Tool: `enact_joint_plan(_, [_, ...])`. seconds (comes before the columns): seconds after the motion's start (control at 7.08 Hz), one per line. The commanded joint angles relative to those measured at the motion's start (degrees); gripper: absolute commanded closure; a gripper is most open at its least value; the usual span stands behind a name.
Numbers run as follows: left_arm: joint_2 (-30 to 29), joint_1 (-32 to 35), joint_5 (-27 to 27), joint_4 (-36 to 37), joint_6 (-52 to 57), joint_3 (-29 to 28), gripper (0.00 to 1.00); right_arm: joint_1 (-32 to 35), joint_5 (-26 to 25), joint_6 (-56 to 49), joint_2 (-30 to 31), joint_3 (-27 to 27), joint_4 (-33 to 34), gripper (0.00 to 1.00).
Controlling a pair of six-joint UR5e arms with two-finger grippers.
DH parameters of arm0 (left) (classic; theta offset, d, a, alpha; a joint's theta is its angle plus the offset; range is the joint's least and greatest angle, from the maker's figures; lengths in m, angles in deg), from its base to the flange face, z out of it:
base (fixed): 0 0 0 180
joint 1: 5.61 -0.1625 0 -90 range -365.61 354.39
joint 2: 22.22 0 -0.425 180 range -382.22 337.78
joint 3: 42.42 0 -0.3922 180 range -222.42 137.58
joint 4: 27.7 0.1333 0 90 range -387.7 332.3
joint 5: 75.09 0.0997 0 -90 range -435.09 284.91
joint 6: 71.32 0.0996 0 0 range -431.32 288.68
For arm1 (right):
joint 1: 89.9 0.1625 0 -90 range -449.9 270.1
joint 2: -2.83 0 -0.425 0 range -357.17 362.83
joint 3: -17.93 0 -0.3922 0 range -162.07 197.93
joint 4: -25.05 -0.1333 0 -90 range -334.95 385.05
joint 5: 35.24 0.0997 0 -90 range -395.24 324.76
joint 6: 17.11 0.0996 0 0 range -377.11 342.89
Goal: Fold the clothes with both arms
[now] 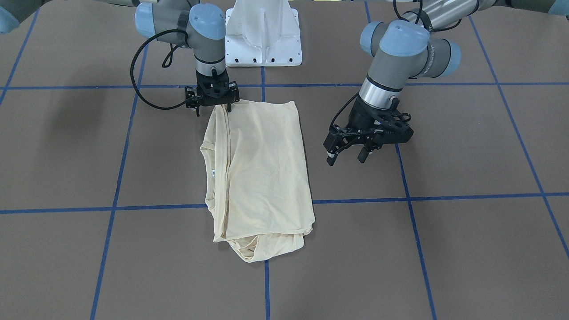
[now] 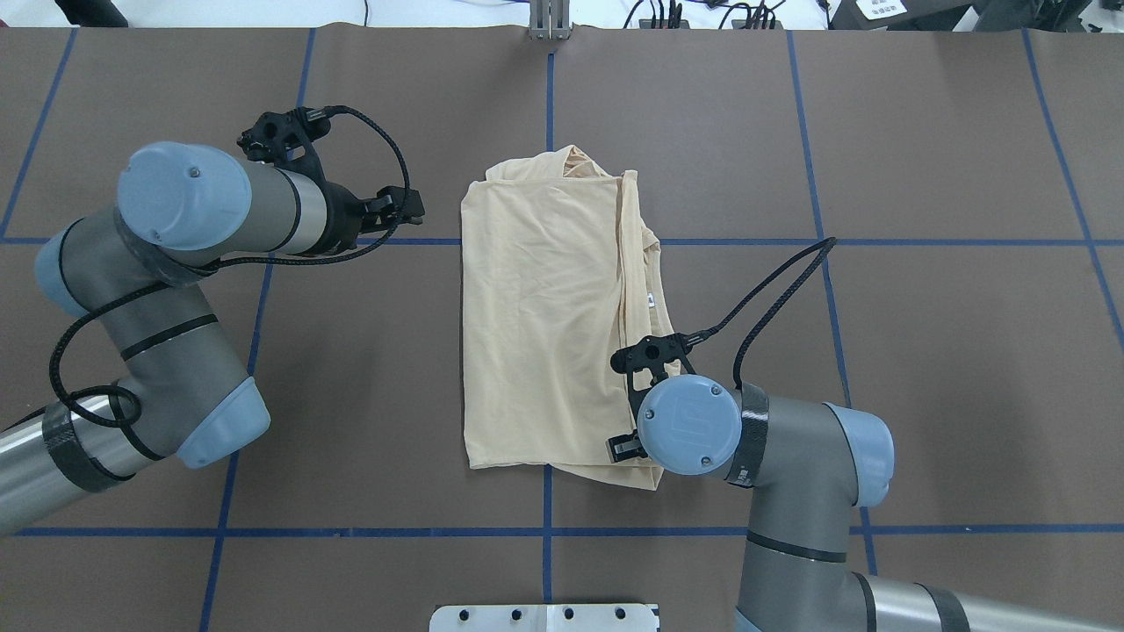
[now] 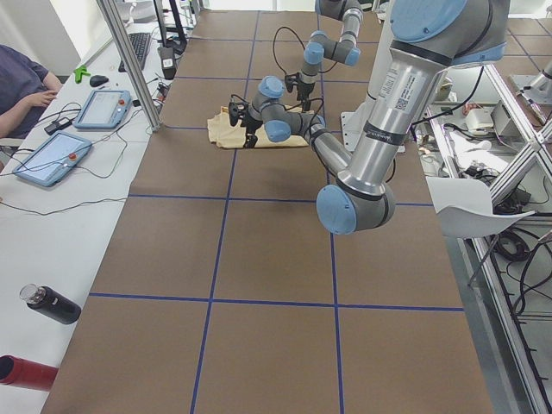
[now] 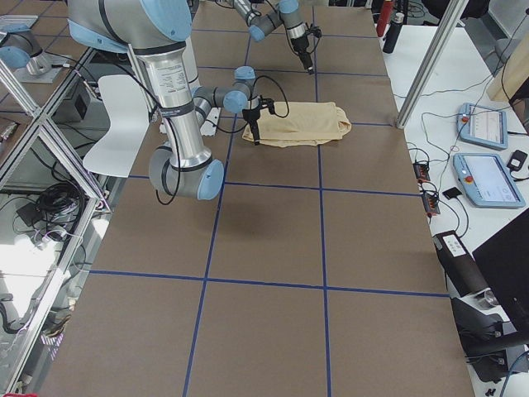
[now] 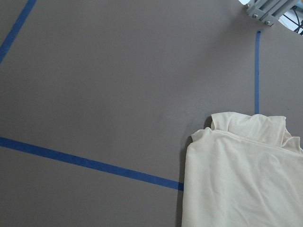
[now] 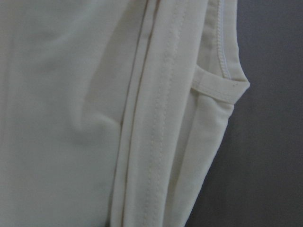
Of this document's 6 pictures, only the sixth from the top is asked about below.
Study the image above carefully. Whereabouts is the cream long-sleeve printed shirt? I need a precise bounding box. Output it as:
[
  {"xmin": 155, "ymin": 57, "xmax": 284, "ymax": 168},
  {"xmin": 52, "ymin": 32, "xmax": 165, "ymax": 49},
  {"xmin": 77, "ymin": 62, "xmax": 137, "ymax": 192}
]
[{"xmin": 0, "ymin": 0, "xmax": 250, "ymax": 227}]

